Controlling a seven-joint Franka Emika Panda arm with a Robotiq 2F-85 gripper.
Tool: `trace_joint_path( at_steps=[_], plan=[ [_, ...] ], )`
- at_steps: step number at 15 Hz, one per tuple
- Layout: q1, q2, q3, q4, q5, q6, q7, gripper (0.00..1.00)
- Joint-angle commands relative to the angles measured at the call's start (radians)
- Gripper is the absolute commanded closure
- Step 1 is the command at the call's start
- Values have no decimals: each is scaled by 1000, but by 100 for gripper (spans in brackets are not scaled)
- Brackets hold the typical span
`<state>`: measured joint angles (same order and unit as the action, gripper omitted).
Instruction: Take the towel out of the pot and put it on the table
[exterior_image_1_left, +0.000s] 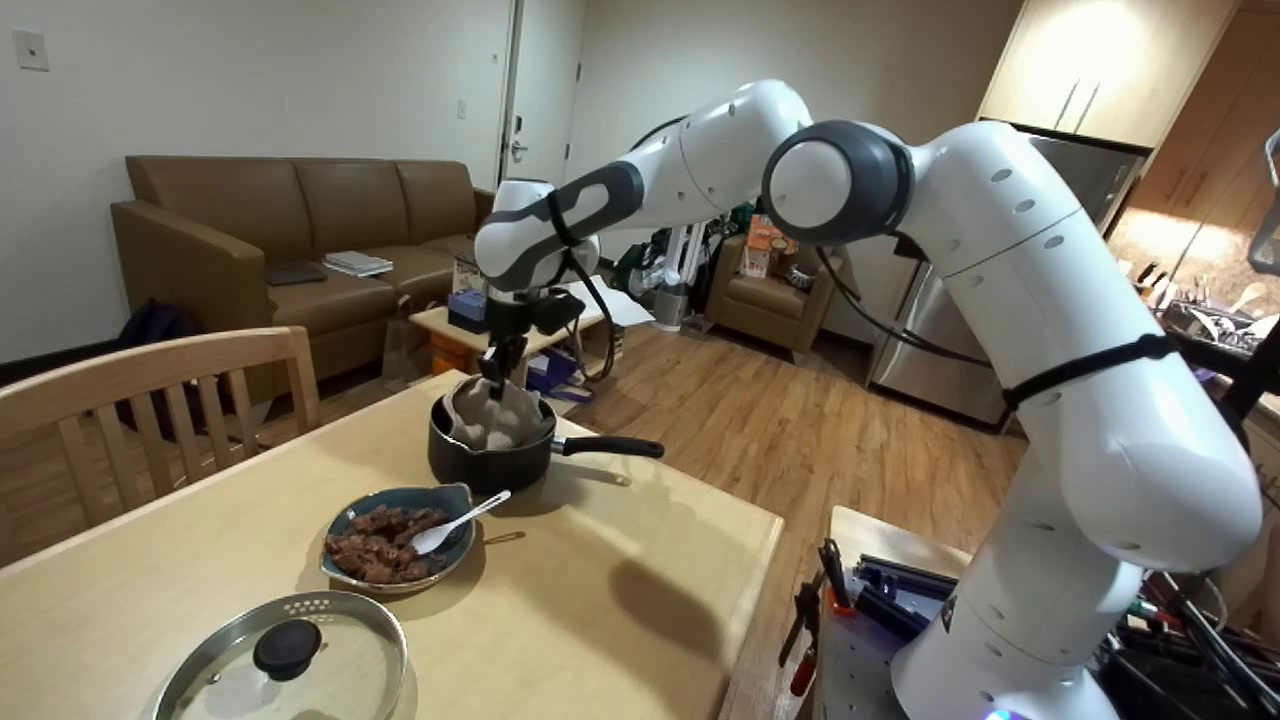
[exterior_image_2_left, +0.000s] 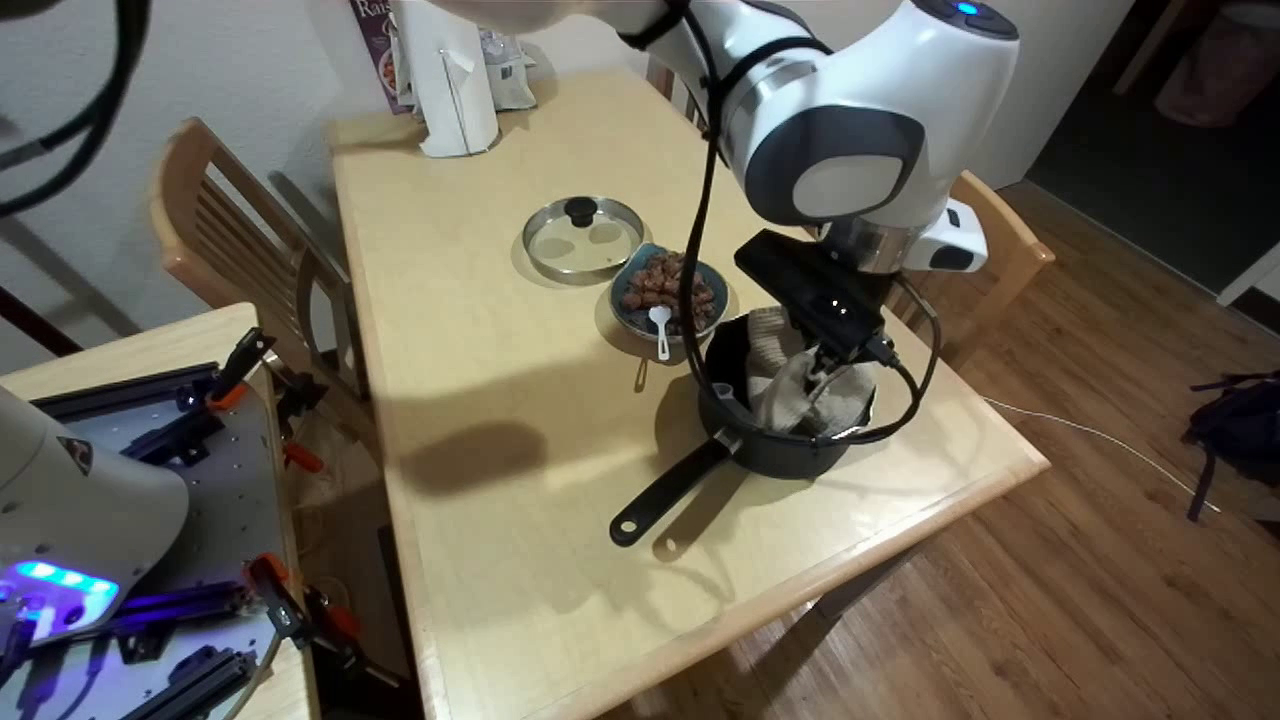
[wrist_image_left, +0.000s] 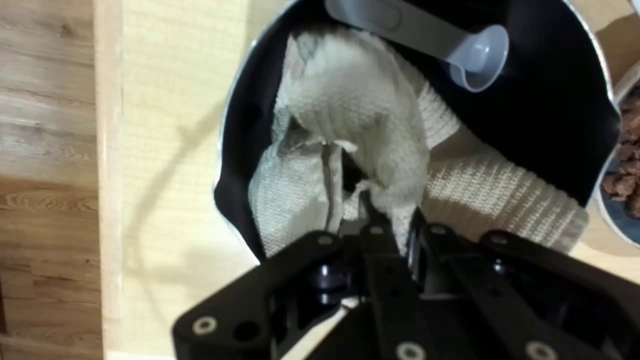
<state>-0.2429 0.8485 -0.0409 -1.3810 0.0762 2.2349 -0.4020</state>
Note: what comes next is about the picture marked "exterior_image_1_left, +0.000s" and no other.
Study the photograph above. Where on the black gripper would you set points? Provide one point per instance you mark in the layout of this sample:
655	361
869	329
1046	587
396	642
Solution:
514	321

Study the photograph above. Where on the beige cloth towel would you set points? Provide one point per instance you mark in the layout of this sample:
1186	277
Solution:
487	418

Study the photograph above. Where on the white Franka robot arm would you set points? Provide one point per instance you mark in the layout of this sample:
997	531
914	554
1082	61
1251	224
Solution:
1064	266

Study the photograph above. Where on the small wooden coffee table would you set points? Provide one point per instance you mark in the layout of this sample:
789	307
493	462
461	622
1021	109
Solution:
446	335

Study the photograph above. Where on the clear plastic storage box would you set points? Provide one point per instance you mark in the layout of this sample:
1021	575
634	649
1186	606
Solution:
464	307

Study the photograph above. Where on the loose white paper sheets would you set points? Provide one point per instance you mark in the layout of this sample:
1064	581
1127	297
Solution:
626	311

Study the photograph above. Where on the white plastic spoon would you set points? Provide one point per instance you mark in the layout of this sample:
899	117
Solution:
453	526

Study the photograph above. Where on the white papers stack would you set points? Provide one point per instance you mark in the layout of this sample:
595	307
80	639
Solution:
356	266

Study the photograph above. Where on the grey bowl with brown food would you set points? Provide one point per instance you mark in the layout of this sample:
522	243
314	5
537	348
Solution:
384	546

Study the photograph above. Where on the brown leather sofa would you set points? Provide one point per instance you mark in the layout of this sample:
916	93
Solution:
295	220

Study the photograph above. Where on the white door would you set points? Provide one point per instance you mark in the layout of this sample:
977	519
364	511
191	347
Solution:
541	106

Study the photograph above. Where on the brown armchair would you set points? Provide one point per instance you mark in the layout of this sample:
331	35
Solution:
772	303

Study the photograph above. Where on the light wooden slatted chair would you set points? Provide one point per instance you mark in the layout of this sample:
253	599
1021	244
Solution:
162	403

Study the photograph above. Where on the black bag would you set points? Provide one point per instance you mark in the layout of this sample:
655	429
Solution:
156	321

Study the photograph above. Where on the glass lid with black knob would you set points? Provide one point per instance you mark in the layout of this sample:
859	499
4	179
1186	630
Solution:
284	660

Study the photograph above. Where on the stainless steel refrigerator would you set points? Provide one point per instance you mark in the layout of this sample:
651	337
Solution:
933	361

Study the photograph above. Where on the robot cart with tools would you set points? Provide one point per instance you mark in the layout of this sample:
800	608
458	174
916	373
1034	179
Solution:
867	625

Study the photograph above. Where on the beige kitchen cabinet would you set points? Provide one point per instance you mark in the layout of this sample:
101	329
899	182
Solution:
1104	65

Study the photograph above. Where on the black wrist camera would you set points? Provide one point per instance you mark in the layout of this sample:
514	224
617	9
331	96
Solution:
560	311

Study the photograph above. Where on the white light switch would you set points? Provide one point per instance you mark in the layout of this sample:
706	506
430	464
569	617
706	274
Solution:
30	48

